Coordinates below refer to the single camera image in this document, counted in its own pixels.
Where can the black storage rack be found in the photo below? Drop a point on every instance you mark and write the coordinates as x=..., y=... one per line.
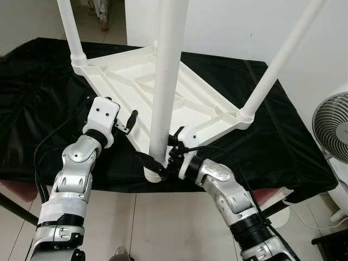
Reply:
x=331, y=247

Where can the patterned hanging cloth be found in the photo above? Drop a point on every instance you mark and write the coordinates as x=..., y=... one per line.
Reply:
x=100, y=11

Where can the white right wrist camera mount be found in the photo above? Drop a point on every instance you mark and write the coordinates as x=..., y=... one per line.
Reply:
x=187, y=138

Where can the grey robot leg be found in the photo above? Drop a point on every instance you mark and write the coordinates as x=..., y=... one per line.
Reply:
x=120, y=254

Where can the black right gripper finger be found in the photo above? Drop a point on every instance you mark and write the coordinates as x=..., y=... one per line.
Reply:
x=149, y=161

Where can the black table leg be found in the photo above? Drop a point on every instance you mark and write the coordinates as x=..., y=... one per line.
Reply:
x=16, y=209
x=277, y=209

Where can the white pedestal fan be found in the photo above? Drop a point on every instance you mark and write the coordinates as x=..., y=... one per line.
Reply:
x=329, y=128

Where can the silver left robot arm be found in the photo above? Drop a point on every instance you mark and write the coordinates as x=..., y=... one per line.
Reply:
x=73, y=168

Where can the white plastic table leg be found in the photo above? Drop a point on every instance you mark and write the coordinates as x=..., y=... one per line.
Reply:
x=168, y=81
x=70, y=32
x=283, y=54

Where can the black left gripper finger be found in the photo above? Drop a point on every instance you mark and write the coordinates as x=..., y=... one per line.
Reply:
x=132, y=118

